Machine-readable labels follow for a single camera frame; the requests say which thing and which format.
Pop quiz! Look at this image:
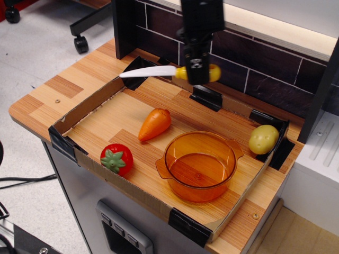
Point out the black floor cable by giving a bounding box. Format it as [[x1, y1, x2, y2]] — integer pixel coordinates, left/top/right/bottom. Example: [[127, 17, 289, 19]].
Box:
[[0, 173, 58, 190]]

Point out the black chair base with caster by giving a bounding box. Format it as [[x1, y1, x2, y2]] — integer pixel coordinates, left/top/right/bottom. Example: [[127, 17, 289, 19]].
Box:
[[69, 1, 112, 54]]

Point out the orange toy carrot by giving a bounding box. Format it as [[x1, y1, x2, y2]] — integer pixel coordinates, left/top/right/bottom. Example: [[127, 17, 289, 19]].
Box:
[[138, 108, 172, 141]]

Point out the black post right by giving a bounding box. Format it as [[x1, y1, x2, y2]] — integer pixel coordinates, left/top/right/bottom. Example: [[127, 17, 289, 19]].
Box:
[[298, 40, 338, 143]]

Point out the black post left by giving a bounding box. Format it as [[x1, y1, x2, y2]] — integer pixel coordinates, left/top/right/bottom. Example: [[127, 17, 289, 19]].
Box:
[[111, 0, 137, 59]]

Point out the taped cardboard fence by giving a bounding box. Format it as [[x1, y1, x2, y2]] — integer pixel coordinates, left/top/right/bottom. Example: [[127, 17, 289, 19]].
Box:
[[48, 56, 296, 248]]

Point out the black equipment with metal rail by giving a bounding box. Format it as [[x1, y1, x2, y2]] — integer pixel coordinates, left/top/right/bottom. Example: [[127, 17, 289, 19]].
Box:
[[1, 203, 60, 254]]

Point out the yellow toy potato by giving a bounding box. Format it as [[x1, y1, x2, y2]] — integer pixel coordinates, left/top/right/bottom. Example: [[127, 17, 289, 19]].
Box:
[[248, 125, 279, 155]]

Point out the black caster wheel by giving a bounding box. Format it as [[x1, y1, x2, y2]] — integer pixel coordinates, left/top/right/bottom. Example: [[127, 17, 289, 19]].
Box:
[[5, 7, 20, 24]]

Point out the grey toy oven panel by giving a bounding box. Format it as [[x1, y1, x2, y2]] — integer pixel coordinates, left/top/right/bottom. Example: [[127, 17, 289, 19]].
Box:
[[96, 201, 154, 254]]

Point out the black post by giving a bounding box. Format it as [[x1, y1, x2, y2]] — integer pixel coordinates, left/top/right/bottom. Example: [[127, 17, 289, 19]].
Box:
[[298, 40, 338, 143], [111, 0, 137, 59]]

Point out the orange transparent plastic pot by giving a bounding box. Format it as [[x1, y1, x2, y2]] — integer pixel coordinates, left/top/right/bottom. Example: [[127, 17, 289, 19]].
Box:
[[156, 131, 244, 203]]

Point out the red toy tomato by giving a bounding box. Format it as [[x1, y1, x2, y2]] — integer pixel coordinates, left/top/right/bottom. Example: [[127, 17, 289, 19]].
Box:
[[100, 143, 133, 176]]

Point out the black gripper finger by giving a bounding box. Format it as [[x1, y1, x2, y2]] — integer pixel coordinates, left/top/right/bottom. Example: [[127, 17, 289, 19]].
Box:
[[183, 43, 209, 85]]

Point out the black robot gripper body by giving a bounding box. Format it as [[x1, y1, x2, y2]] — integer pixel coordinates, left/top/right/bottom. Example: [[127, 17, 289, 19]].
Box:
[[177, 0, 225, 48]]

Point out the yellow handled toy knife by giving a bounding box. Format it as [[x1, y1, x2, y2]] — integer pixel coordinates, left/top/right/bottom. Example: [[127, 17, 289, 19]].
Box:
[[119, 64, 221, 82]]

